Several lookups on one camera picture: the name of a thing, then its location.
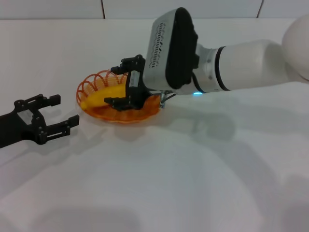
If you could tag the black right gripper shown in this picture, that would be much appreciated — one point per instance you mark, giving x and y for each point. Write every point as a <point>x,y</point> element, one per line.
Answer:
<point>137,96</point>

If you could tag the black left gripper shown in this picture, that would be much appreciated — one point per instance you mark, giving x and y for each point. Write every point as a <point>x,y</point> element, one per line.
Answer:
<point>14,126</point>

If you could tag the yellow banana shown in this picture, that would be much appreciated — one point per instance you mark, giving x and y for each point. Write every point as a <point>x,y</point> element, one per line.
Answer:
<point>103,96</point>

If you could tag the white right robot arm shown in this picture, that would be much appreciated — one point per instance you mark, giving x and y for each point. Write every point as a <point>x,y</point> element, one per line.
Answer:
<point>253,65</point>

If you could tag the metal plug on right gripper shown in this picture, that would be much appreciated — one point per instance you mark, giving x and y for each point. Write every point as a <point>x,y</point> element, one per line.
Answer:
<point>163,99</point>

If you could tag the grey black wrist camera box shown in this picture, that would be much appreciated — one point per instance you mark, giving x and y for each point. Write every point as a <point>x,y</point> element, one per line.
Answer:
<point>169,48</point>

